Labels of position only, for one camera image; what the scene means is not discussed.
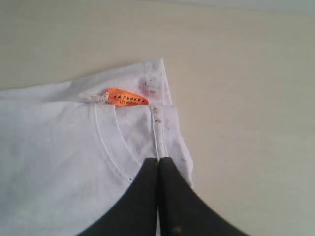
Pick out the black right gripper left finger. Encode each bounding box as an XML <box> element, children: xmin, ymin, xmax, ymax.
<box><xmin>79</xmin><ymin>158</ymin><xmax>158</xmax><ymax>236</ymax></box>

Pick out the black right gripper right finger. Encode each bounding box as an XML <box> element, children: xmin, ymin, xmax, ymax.
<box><xmin>157</xmin><ymin>157</ymin><xmax>246</xmax><ymax>236</ymax></box>

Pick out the white t-shirt red Chinese lettering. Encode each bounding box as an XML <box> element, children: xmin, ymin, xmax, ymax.
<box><xmin>0</xmin><ymin>59</ymin><xmax>193</xmax><ymax>236</ymax></box>

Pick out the orange neck label tag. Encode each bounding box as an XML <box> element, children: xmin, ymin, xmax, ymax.
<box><xmin>106</xmin><ymin>88</ymin><xmax>150</xmax><ymax>107</ymax></box>

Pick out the white twisted tag string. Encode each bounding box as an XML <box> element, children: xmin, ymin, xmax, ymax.
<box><xmin>78</xmin><ymin>91</ymin><xmax>110</xmax><ymax>105</ymax></box>

